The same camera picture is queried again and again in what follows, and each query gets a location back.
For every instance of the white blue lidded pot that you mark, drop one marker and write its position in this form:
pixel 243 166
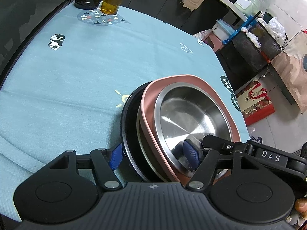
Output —
pixel 222 30

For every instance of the green plate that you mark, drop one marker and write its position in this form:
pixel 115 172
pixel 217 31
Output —
pixel 147 152

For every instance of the person's hand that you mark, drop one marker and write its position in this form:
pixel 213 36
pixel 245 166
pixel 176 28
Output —
pixel 297 218

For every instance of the black plastic bowl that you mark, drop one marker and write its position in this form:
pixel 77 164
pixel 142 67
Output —
pixel 128 131

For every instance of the black mesh rack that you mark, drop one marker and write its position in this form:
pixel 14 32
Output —
pixel 242 59

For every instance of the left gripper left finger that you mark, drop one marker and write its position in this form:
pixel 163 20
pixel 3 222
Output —
pixel 102 162

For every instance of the blue tablecloth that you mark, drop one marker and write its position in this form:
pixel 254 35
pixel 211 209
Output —
pixel 67 89

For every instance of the pink plastic stool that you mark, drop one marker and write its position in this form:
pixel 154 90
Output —
pixel 214 42

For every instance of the stainless steel bowl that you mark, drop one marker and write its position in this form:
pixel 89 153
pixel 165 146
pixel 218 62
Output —
pixel 184 111

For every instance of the red gift bag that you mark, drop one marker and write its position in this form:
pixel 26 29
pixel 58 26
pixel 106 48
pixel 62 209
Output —
pixel 254 102

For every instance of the pink square dish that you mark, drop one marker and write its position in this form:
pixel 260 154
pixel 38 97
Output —
pixel 147 118

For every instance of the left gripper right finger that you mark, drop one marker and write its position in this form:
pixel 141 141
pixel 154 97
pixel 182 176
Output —
pixel 206 159

